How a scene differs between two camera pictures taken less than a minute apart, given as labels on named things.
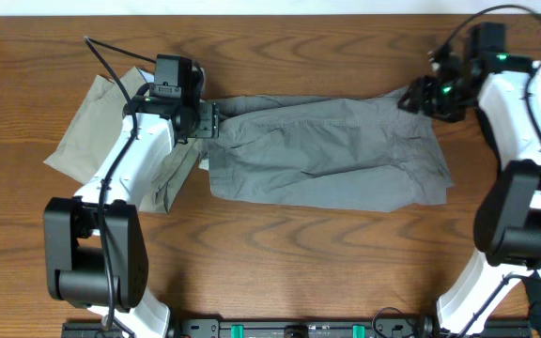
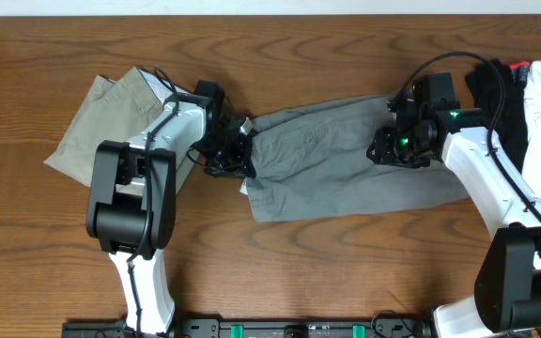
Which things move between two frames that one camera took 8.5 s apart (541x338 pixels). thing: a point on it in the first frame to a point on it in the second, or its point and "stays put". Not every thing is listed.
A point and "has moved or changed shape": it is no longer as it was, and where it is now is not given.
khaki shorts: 85,140 stays put
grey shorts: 349,152 has moved or changed shape
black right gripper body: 442,100 to 402,149
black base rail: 367,328 stays put
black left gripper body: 208,119 to 232,153
